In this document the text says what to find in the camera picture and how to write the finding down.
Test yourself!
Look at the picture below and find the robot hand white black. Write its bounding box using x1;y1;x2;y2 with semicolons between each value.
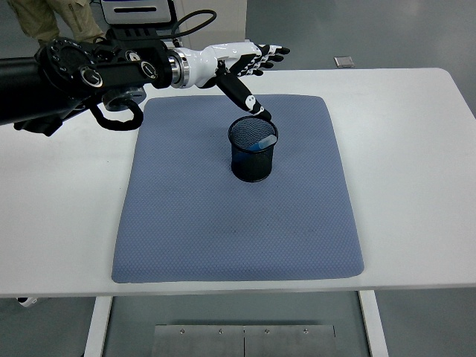
185;42;292;123

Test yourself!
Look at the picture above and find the blue marker pen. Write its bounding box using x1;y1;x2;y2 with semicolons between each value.
249;134;277;152

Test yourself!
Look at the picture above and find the black mesh pen holder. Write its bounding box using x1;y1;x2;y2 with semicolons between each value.
227;115;279;183

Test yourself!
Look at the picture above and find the white cabinet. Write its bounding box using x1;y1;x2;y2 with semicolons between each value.
173;0;247;49

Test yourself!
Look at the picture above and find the white appliance with dark slot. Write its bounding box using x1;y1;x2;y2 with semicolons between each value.
100;0;176;25

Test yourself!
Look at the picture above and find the blue-grey textured mat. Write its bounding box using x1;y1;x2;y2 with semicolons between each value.
110;94;364;284

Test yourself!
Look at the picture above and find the person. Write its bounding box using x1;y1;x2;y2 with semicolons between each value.
7;0;107;48

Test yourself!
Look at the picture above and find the white table leg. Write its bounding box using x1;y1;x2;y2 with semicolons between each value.
82;296;114;357
358;289;390;357

